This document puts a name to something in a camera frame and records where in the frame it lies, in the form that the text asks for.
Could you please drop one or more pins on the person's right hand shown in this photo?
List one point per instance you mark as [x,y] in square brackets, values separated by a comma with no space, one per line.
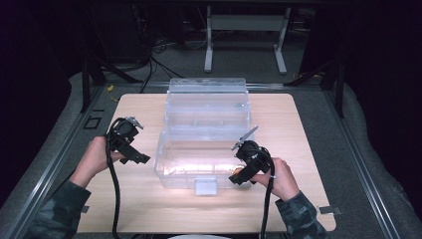
[282,179]

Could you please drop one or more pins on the person's left hand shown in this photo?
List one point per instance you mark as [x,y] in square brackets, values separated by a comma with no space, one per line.
[94,159]

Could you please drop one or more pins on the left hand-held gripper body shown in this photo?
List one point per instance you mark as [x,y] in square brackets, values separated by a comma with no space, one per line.
[122,134]

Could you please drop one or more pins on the white metal desk frame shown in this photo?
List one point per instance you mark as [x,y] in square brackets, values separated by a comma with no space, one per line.
[245,22]

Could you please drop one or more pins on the grey aluminium rail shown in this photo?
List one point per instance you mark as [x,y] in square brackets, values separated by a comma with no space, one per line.
[361,162]
[49,172]

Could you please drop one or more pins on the black metal stand post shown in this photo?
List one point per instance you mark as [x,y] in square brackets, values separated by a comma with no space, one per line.
[339,93]
[85,86]

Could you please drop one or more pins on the clear plastic tiered storage box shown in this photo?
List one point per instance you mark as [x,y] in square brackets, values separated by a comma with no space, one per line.
[199,159]

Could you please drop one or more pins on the grey metal table clip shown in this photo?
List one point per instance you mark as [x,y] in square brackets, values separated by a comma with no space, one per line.
[330,210]
[85,209]

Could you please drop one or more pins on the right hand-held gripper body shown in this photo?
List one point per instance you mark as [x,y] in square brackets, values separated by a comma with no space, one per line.
[253,156]

